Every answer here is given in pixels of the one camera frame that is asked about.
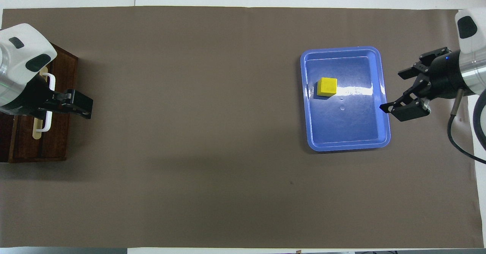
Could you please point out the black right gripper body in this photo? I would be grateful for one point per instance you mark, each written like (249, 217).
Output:
(446, 77)

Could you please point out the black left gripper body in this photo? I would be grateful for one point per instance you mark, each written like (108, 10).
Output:
(26, 100)

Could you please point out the yellow cube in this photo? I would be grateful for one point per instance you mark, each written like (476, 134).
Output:
(327, 86)

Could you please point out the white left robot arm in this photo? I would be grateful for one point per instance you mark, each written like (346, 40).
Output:
(19, 52)

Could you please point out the dark brown wooden cabinet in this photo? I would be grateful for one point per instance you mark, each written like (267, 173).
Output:
(7, 140)

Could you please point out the blue plastic tray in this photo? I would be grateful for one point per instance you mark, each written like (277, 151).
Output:
(349, 125)

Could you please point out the brown table mat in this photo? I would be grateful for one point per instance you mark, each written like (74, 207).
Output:
(190, 132)

